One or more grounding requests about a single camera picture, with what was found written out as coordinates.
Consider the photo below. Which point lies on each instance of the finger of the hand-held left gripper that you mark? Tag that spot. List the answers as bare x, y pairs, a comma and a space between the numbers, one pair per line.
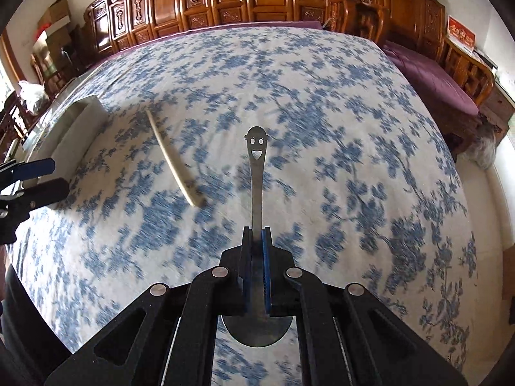
32, 169
44, 193

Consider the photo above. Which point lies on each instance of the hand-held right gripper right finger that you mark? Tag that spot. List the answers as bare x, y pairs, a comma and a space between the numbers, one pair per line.
266, 273

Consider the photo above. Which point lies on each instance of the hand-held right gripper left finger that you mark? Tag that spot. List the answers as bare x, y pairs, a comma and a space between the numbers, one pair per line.
246, 273

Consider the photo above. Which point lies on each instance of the white rectangular utensil container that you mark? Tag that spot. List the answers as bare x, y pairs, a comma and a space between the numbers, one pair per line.
80, 140

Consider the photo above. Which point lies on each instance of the cream chopstick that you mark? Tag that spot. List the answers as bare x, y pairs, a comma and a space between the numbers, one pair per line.
173, 161

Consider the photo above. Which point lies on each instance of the small grey box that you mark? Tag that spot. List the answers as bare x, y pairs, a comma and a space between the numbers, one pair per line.
16, 146

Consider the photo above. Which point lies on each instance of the dark wooden chair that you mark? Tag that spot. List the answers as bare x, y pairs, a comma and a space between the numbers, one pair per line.
14, 116

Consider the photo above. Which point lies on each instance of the white plastic bag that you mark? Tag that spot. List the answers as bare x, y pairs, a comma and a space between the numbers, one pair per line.
33, 96

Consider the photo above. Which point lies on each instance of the wooden side chair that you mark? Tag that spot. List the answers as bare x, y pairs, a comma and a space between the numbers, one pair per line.
56, 74

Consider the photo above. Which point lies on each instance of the large cardboard box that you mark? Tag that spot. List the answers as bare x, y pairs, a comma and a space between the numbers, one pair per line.
52, 44

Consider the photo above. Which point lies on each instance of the long purple bench cushion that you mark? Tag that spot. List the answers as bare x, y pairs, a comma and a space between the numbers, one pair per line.
116, 53

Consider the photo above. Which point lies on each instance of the person's dark clothing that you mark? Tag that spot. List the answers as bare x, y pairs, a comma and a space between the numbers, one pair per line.
28, 337

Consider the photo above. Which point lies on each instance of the brown cardboard box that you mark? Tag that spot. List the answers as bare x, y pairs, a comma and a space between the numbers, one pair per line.
54, 13

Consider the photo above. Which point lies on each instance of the clear plastic bag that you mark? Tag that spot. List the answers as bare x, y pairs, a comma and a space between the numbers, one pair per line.
485, 148

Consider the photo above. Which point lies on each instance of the purple armchair cushion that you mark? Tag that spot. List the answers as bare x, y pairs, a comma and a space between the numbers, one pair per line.
434, 80

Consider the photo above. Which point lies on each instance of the carved wooden armchair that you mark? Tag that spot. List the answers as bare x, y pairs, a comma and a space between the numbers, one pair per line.
402, 0

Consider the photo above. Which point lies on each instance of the stack of books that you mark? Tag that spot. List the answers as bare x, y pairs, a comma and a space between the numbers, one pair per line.
487, 58

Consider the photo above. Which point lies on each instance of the red wall calendar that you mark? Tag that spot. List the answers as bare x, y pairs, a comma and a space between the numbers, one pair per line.
462, 31

